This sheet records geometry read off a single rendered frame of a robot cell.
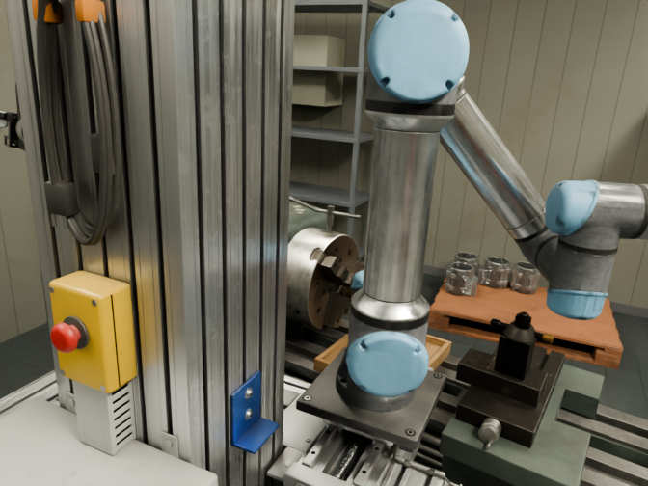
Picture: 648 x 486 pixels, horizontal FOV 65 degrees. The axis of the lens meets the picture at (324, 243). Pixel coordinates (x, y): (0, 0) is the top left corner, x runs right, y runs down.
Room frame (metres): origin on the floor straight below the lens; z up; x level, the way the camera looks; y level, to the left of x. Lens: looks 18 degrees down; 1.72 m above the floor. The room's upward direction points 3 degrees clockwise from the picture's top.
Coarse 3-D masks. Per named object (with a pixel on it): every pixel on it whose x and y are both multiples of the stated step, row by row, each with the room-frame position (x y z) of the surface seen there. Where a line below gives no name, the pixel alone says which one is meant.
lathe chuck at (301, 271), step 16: (304, 240) 1.51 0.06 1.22; (320, 240) 1.50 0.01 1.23; (336, 240) 1.52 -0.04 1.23; (352, 240) 1.61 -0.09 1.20; (304, 256) 1.46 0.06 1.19; (336, 256) 1.52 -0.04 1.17; (352, 256) 1.61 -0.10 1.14; (288, 272) 1.45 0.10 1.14; (304, 272) 1.42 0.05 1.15; (320, 272) 1.45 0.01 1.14; (288, 288) 1.43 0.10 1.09; (304, 288) 1.40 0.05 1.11; (320, 288) 1.45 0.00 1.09; (336, 288) 1.56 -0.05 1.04; (288, 304) 1.44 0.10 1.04; (304, 304) 1.40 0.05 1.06; (320, 304) 1.46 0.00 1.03; (304, 320) 1.44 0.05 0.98; (320, 320) 1.46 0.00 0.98
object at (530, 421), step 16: (496, 352) 1.33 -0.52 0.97; (544, 352) 1.34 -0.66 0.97; (544, 368) 1.25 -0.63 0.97; (560, 368) 1.28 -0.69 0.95; (464, 400) 1.08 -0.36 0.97; (480, 400) 1.09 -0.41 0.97; (496, 400) 1.09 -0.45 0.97; (512, 400) 1.09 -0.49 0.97; (544, 400) 1.10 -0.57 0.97; (464, 416) 1.06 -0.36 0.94; (480, 416) 1.04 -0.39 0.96; (496, 416) 1.03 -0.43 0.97; (512, 416) 1.03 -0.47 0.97; (528, 416) 1.03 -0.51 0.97; (512, 432) 1.00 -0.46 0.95; (528, 432) 0.98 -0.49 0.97
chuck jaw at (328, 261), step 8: (312, 256) 1.45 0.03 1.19; (320, 256) 1.45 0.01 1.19; (328, 256) 1.45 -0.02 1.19; (320, 264) 1.44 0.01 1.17; (328, 264) 1.43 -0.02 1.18; (336, 264) 1.45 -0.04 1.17; (328, 272) 1.45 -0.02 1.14; (336, 272) 1.45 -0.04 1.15; (344, 272) 1.45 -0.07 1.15; (336, 280) 1.47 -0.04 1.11; (344, 280) 1.46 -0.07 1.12; (352, 280) 1.46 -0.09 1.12
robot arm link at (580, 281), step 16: (560, 240) 0.69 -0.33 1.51; (544, 256) 0.74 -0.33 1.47; (560, 256) 0.68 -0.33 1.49; (576, 256) 0.66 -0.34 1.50; (592, 256) 0.65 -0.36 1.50; (608, 256) 0.65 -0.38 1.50; (544, 272) 0.72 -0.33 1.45; (560, 272) 0.67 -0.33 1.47; (576, 272) 0.66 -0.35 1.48; (592, 272) 0.65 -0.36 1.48; (608, 272) 0.66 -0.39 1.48; (560, 288) 0.67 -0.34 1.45; (576, 288) 0.65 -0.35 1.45; (592, 288) 0.65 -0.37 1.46; (560, 304) 0.66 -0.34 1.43; (576, 304) 0.65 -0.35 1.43; (592, 304) 0.65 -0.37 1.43
